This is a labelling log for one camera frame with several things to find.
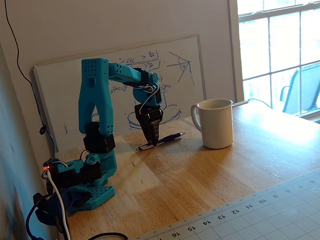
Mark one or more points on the dark blue table clamp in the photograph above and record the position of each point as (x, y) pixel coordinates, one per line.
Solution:
(72, 197)

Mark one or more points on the grey gridded cutting mat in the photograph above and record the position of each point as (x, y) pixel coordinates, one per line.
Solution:
(250, 220)

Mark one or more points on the dark patio chair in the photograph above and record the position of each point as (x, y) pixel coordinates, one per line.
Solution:
(307, 92)

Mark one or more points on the teal robot base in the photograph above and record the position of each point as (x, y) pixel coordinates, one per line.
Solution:
(100, 195)

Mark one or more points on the whiteboard with blue writing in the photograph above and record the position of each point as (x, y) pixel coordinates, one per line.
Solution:
(62, 95)

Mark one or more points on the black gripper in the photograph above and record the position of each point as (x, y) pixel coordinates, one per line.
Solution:
(149, 117)

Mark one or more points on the dark blue pen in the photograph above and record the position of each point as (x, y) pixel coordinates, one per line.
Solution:
(170, 137)

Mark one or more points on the white ceramic mug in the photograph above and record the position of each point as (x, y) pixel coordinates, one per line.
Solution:
(217, 125)

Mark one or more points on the white framed window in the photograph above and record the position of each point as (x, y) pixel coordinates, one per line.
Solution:
(268, 45)

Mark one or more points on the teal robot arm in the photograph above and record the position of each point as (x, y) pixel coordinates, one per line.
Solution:
(95, 100)

